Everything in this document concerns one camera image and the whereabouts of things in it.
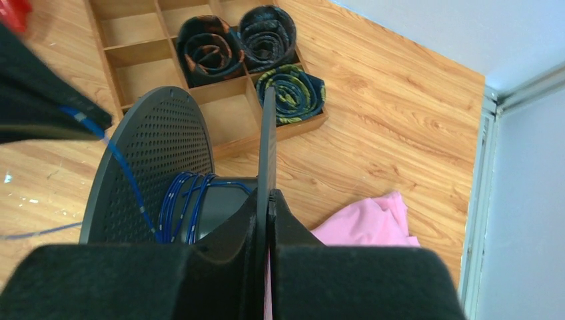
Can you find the aluminium frame rail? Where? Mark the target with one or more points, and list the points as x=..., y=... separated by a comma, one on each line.
x=495, y=105

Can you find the rolled green yellow tie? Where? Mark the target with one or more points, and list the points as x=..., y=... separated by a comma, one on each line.
x=298, y=95

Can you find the red plastic bin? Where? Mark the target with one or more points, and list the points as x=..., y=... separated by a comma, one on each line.
x=14, y=14

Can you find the rolled tie brown pattern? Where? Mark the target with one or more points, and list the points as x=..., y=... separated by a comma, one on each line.
x=209, y=51

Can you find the pink cloth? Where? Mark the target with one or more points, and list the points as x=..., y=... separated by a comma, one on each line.
x=377, y=221

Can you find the rolled black tie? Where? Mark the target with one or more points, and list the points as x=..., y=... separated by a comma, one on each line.
x=268, y=36

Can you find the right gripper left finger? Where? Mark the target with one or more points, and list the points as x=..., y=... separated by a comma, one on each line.
x=207, y=280

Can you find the black cable spool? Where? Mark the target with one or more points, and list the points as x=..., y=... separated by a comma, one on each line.
x=157, y=184

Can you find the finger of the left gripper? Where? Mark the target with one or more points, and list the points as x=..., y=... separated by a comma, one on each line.
x=36, y=103

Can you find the wooden compartment tray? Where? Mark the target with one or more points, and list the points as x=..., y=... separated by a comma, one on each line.
x=136, y=41

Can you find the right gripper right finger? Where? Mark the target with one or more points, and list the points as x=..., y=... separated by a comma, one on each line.
x=310, y=279

